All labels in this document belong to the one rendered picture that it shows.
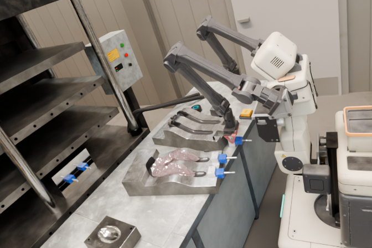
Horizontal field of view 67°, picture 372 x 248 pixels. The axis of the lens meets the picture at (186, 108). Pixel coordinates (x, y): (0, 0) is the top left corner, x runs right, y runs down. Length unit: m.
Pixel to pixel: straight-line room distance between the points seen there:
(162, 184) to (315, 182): 0.76
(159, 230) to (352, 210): 0.90
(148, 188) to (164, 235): 0.28
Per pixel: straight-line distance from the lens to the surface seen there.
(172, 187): 1.47
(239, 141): 1.65
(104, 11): 4.11
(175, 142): 1.79
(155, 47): 3.72
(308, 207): 2.01
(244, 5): 3.25
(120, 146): 2.11
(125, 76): 2.23
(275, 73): 1.33
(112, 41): 2.17
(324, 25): 3.24
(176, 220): 1.40
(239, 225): 2.01
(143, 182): 1.53
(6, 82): 1.73
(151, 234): 1.41
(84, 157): 1.94
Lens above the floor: 1.82
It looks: 28 degrees down
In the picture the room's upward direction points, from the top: 19 degrees counter-clockwise
